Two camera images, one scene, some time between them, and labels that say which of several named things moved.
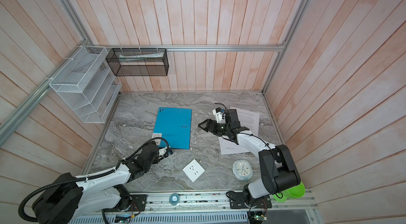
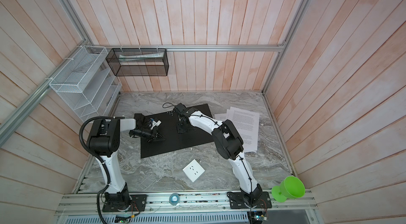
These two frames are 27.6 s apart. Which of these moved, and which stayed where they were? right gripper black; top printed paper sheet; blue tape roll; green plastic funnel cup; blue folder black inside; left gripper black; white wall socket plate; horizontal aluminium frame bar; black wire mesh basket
Moved: blue folder black inside; left gripper black; right gripper black
Stayed: white wall socket plate; horizontal aluminium frame bar; top printed paper sheet; blue tape roll; black wire mesh basket; green plastic funnel cup
